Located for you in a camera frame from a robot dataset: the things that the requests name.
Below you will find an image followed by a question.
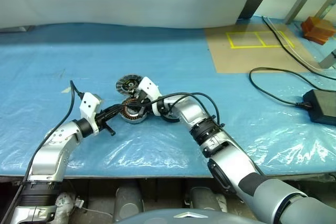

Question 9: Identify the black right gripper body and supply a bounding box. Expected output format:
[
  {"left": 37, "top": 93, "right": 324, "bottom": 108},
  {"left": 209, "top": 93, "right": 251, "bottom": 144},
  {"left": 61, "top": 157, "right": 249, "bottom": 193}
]
[{"left": 138, "top": 90, "right": 154, "bottom": 110}]

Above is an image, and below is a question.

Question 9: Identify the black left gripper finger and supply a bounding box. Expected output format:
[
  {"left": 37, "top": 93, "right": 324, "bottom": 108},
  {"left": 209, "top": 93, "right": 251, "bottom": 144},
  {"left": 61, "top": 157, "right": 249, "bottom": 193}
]
[
  {"left": 106, "top": 104, "right": 126, "bottom": 112},
  {"left": 104, "top": 111, "right": 124, "bottom": 119}
]

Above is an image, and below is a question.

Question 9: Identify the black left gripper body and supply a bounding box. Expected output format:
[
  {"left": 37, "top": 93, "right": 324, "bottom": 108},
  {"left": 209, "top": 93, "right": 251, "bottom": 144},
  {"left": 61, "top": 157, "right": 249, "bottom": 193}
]
[{"left": 95, "top": 108, "right": 117, "bottom": 137}]

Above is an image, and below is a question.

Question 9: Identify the finned motor end cover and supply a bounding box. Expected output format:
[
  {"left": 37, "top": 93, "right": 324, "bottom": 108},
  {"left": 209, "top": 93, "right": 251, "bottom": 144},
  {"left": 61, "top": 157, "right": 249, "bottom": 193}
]
[{"left": 115, "top": 75, "right": 144, "bottom": 96}]

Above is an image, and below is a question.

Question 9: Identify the silver motor stator housing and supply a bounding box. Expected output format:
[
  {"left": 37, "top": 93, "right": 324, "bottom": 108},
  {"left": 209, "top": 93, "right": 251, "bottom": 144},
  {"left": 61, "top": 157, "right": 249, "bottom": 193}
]
[{"left": 121, "top": 98, "right": 150, "bottom": 124}]

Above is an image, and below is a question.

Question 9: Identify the blue plastic table sheet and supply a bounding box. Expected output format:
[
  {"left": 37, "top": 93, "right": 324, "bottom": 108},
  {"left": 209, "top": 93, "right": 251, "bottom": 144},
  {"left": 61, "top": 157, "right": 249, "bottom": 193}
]
[{"left": 0, "top": 15, "right": 336, "bottom": 178}]

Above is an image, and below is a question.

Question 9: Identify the grey cylinder under table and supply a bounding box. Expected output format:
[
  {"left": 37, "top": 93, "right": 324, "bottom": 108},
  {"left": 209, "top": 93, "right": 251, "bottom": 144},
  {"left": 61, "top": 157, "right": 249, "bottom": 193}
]
[
  {"left": 114, "top": 186, "right": 144, "bottom": 222},
  {"left": 189, "top": 186, "right": 218, "bottom": 212}
]

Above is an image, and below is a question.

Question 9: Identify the white wrapped cylinder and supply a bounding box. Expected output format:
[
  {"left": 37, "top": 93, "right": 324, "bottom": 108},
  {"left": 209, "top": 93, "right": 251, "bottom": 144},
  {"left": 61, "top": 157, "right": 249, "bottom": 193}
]
[
  {"left": 56, "top": 192, "right": 77, "bottom": 224},
  {"left": 216, "top": 194, "right": 228, "bottom": 213}
]

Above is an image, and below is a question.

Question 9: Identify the brown cardboard mat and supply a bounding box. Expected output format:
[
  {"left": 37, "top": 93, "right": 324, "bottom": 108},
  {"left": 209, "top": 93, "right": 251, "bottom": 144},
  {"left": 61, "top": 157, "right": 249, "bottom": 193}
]
[{"left": 204, "top": 22, "right": 320, "bottom": 74}]

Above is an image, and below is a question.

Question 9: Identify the grey robot torso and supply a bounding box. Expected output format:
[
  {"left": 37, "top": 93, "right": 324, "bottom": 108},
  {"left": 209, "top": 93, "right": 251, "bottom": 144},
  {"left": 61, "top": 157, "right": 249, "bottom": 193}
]
[{"left": 112, "top": 207, "right": 229, "bottom": 224}]

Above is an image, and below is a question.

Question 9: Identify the grey metal bar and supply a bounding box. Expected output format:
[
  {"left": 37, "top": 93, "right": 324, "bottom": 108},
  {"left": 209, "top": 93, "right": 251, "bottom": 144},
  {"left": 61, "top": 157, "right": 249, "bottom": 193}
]
[{"left": 0, "top": 25, "right": 36, "bottom": 34}]

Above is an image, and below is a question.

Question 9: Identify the clear plastic tube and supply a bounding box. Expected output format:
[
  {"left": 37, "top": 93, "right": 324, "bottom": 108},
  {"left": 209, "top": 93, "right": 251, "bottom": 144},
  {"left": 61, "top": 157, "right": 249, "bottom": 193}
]
[{"left": 265, "top": 17, "right": 336, "bottom": 74}]

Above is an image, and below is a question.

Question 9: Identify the black power adapter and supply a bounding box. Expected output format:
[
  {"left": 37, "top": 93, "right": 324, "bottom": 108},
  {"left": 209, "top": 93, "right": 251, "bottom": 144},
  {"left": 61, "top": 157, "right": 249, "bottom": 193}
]
[{"left": 303, "top": 89, "right": 336, "bottom": 126}]

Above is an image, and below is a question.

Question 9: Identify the orange wooden block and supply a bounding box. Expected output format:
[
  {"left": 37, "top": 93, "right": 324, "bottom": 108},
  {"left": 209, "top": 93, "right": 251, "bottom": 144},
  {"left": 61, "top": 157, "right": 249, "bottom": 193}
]
[{"left": 301, "top": 16, "right": 336, "bottom": 46}]

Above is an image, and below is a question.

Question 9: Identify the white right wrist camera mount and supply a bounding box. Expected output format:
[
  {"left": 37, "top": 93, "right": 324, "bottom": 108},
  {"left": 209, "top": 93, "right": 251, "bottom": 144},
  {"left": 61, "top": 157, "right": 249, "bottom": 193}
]
[{"left": 136, "top": 76, "right": 161, "bottom": 116}]

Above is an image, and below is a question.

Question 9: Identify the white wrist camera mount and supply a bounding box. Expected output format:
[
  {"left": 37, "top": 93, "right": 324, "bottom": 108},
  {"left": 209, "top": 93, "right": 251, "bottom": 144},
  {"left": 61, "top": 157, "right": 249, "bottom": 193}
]
[
  {"left": 136, "top": 76, "right": 161, "bottom": 116},
  {"left": 79, "top": 92, "right": 103, "bottom": 133}
]

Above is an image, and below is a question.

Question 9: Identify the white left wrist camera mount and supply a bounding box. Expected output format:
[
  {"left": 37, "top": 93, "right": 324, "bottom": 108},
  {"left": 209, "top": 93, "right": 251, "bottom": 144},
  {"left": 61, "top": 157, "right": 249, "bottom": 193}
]
[{"left": 79, "top": 92, "right": 103, "bottom": 133}]

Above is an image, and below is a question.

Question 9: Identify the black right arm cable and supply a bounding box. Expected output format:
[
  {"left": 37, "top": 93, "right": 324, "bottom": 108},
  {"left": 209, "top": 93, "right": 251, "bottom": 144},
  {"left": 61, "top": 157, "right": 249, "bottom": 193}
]
[{"left": 146, "top": 92, "right": 220, "bottom": 128}]

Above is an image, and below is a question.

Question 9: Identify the black power adapter cord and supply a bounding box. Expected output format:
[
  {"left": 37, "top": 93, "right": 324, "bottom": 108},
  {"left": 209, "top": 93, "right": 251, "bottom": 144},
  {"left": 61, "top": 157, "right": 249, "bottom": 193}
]
[{"left": 248, "top": 67, "right": 336, "bottom": 109}]

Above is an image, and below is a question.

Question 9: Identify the thin black cable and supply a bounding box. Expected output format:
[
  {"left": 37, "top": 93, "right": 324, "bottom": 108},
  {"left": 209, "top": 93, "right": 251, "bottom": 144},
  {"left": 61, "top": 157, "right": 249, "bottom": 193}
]
[{"left": 261, "top": 15, "right": 336, "bottom": 81}]

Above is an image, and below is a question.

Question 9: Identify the grey metal frame leg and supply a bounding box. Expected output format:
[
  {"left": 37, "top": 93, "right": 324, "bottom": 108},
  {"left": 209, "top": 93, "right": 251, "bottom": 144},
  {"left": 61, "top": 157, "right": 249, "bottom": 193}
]
[{"left": 317, "top": 0, "right": 336, "bottom": 70}]

